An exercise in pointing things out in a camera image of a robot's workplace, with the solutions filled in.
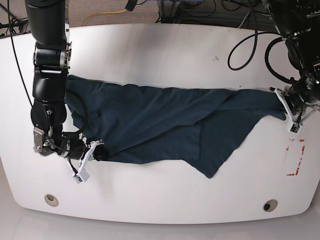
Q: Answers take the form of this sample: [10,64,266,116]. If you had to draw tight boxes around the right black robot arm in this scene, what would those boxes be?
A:
[24,0,107,176]

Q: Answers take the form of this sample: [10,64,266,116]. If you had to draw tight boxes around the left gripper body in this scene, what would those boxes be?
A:
[284,74,320,115]

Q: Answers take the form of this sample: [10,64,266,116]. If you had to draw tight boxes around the right table grommet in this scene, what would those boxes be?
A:
[263,199,278,213]

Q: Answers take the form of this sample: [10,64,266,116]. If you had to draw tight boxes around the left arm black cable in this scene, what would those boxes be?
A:
[227,0,301,83]

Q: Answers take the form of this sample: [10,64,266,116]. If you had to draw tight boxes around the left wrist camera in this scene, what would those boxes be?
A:
[288,122,303,135]

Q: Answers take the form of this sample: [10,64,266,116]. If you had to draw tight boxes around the yellow cable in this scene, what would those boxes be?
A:
[79,7,127,27]

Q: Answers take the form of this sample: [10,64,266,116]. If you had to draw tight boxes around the left table grommet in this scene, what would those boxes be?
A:
[44,194,59,207]

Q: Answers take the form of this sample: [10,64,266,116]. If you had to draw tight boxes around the red tape rectangle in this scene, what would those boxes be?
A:
[283,138,306,177]

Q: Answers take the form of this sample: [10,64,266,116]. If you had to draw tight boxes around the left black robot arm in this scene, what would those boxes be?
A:
[263,0,320,131]

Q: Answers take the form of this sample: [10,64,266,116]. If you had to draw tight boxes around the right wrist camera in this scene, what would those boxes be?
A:
[72,169,90,184]

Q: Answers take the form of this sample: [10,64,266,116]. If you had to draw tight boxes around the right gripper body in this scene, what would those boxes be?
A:
[33,127,90,160]

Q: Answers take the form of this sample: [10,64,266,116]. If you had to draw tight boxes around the table grommet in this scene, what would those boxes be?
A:
[44,194,59,207]
[263,199,278,213]

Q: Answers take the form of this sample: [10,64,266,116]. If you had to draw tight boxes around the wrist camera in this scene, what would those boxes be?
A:
[72,169,90,184]
[288,122,303,135]

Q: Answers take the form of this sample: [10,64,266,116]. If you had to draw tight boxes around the dark teal T-shirt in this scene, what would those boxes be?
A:
[65,75,286,178]

